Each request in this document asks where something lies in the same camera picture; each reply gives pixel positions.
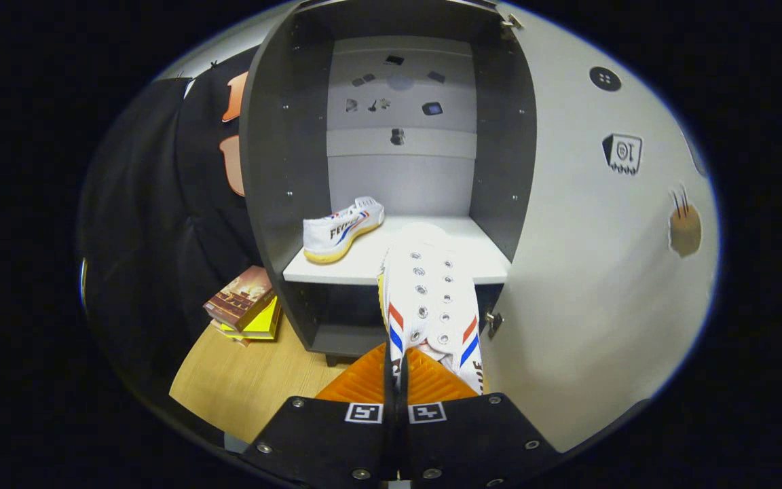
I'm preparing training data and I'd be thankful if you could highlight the black backdrop cloth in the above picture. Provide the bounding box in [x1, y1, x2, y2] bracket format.
[77, 48, 263, 408]

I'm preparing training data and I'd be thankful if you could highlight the brown book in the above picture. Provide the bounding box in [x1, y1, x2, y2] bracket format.
[202, 266, 276, 332]

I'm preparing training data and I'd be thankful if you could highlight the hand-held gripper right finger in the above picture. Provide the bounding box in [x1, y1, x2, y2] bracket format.
[398, 346, 561, 486]

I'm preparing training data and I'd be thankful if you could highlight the yellow book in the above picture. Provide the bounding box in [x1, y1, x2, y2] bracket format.
[220, 295, 282, 342]

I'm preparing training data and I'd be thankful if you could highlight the dark grey shoe cabinet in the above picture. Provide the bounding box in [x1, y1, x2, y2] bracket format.
[238, 0, 538, 367]

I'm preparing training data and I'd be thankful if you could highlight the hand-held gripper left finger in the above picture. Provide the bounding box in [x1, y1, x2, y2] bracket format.
[240, 342, 400, 486]

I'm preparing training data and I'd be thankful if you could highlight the white striped shoe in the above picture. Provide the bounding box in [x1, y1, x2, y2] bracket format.
[377, 223, 485, 396]
[303, 196, 386, 264]

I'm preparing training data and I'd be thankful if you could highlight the beige shoe cabinet door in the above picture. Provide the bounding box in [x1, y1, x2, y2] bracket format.
[479, 3, 721, 454]

